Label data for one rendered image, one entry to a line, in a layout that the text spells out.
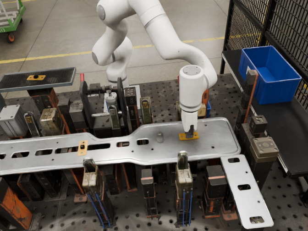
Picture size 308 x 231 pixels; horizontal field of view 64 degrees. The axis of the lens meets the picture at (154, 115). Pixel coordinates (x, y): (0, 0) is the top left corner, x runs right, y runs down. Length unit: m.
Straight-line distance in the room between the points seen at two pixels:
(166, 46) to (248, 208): 0.62
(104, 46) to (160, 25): 0.49
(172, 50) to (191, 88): 0.15
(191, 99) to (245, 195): 0.39
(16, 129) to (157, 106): 0.88
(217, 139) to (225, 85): 0.86
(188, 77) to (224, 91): 1.02
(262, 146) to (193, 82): 0.38
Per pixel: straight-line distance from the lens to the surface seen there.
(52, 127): 1.24
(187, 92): 0.88
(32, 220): 1.38
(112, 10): 1.05
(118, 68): 1.47
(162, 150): 1.06
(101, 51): 1.34
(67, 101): 1.24
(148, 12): 0.91
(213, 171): 1.03
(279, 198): 1.37
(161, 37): 0.89
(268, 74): 1.48
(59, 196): 1.39
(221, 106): 1.72
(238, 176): 1.01
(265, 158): 1.06
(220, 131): 1.14
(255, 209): 0.96
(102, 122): 1.27
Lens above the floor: 1.83
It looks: 43 degrees down
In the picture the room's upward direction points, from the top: 5 degrees counter-clockwise
